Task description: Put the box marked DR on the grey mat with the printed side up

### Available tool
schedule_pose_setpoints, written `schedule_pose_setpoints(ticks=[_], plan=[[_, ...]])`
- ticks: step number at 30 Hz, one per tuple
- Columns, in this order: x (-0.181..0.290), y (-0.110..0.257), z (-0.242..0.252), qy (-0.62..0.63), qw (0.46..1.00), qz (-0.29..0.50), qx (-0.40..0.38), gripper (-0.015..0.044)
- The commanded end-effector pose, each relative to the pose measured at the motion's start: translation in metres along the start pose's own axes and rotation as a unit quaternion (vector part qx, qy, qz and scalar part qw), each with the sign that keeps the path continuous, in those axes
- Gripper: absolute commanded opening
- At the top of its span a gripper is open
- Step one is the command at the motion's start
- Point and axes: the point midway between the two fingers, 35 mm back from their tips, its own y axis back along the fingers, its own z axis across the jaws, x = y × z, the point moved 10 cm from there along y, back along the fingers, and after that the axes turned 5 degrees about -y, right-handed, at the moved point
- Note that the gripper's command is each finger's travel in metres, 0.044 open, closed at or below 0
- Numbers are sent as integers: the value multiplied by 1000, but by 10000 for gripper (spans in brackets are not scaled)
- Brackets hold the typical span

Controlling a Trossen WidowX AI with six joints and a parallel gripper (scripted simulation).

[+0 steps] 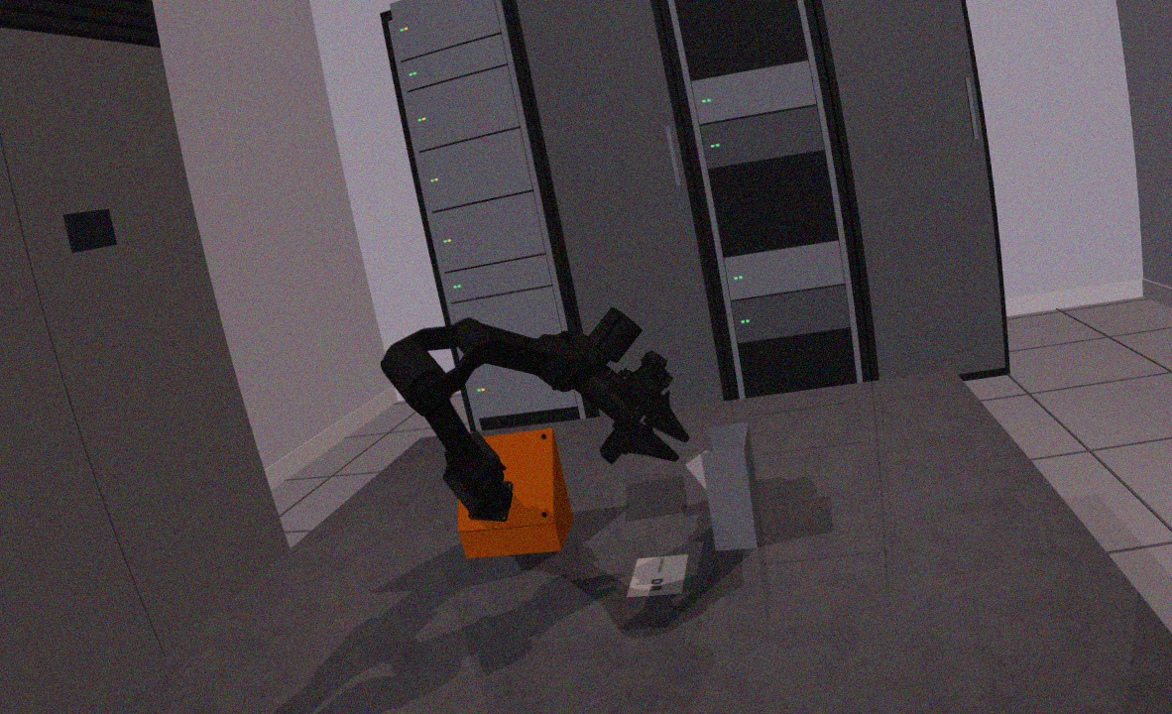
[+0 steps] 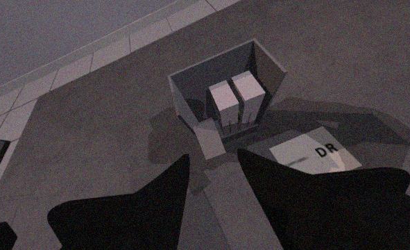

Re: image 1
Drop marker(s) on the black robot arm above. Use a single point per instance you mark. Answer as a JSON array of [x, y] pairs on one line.
[[474, 470]]

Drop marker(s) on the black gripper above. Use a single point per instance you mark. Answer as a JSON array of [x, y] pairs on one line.
[[630, 434]]

